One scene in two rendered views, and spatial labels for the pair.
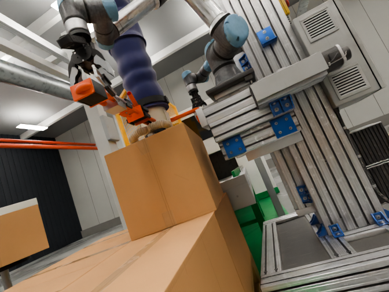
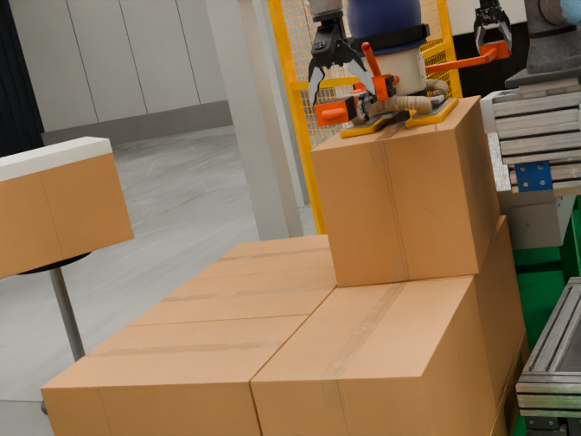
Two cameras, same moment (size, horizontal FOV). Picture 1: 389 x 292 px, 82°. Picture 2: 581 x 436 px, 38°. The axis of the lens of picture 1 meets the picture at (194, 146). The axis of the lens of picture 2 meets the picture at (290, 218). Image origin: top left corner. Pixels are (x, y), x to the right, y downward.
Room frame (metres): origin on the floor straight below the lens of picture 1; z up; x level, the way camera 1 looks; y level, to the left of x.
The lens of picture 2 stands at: (-1.27, -0.09, 1.28)
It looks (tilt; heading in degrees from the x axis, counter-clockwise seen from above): 12 degrees down; 14
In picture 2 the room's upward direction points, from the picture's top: 12 degrees counter-clockwise
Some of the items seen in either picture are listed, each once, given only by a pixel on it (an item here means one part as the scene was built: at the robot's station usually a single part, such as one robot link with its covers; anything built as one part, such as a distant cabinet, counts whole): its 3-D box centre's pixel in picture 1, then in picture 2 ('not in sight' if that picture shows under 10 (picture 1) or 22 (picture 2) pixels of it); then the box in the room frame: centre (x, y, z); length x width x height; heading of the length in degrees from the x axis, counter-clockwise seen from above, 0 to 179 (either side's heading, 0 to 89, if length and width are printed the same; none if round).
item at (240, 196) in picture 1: (205, 209); (455, 234); (1.63, 0.09, 0.48); 0.70 x 0.03 x 0.15; 79
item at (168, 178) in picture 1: (175, 178); (413, 185); (1.27, 0.17, 0.74); 0.60 x 0.40 x 0.40; 173
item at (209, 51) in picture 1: (219, 55); (549, 1); (1.02, -0.27, 1.20); 0.13 x 0.12 x 0.14; 21
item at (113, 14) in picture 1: (101, 14); not in sight; (0.74, 0.14, 1.39); 0.11 x 0.11 x 0.08; 21
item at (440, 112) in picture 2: not in sight; (432, 106); (1.26, 0.07, 0.97); 0.34 x 0.10 x 0.05; 172
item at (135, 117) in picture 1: (138, 115); (374, 89); (1.03, 0.20, 1.07); 0.10 x 0.08 x 0.06; 82
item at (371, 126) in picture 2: not in sight; (370, 117); (1.29, 0.26, 0.97); 0.34 x 0.10 x 0.05; 172
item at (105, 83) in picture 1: (116, 91); (368, 102); (0.73, 0.18, 1.07); 0.31 x 0.03 x 0.05; 5
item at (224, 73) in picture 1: (227, 77); (555, 48); (1.03, -0.27, 1.09); 0.15 x 0.15 x 0.10
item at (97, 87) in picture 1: (90, 93); (335, 111); (0.68, 0.25, 1.07); 0.08 x 0.07 x 0.05; 172
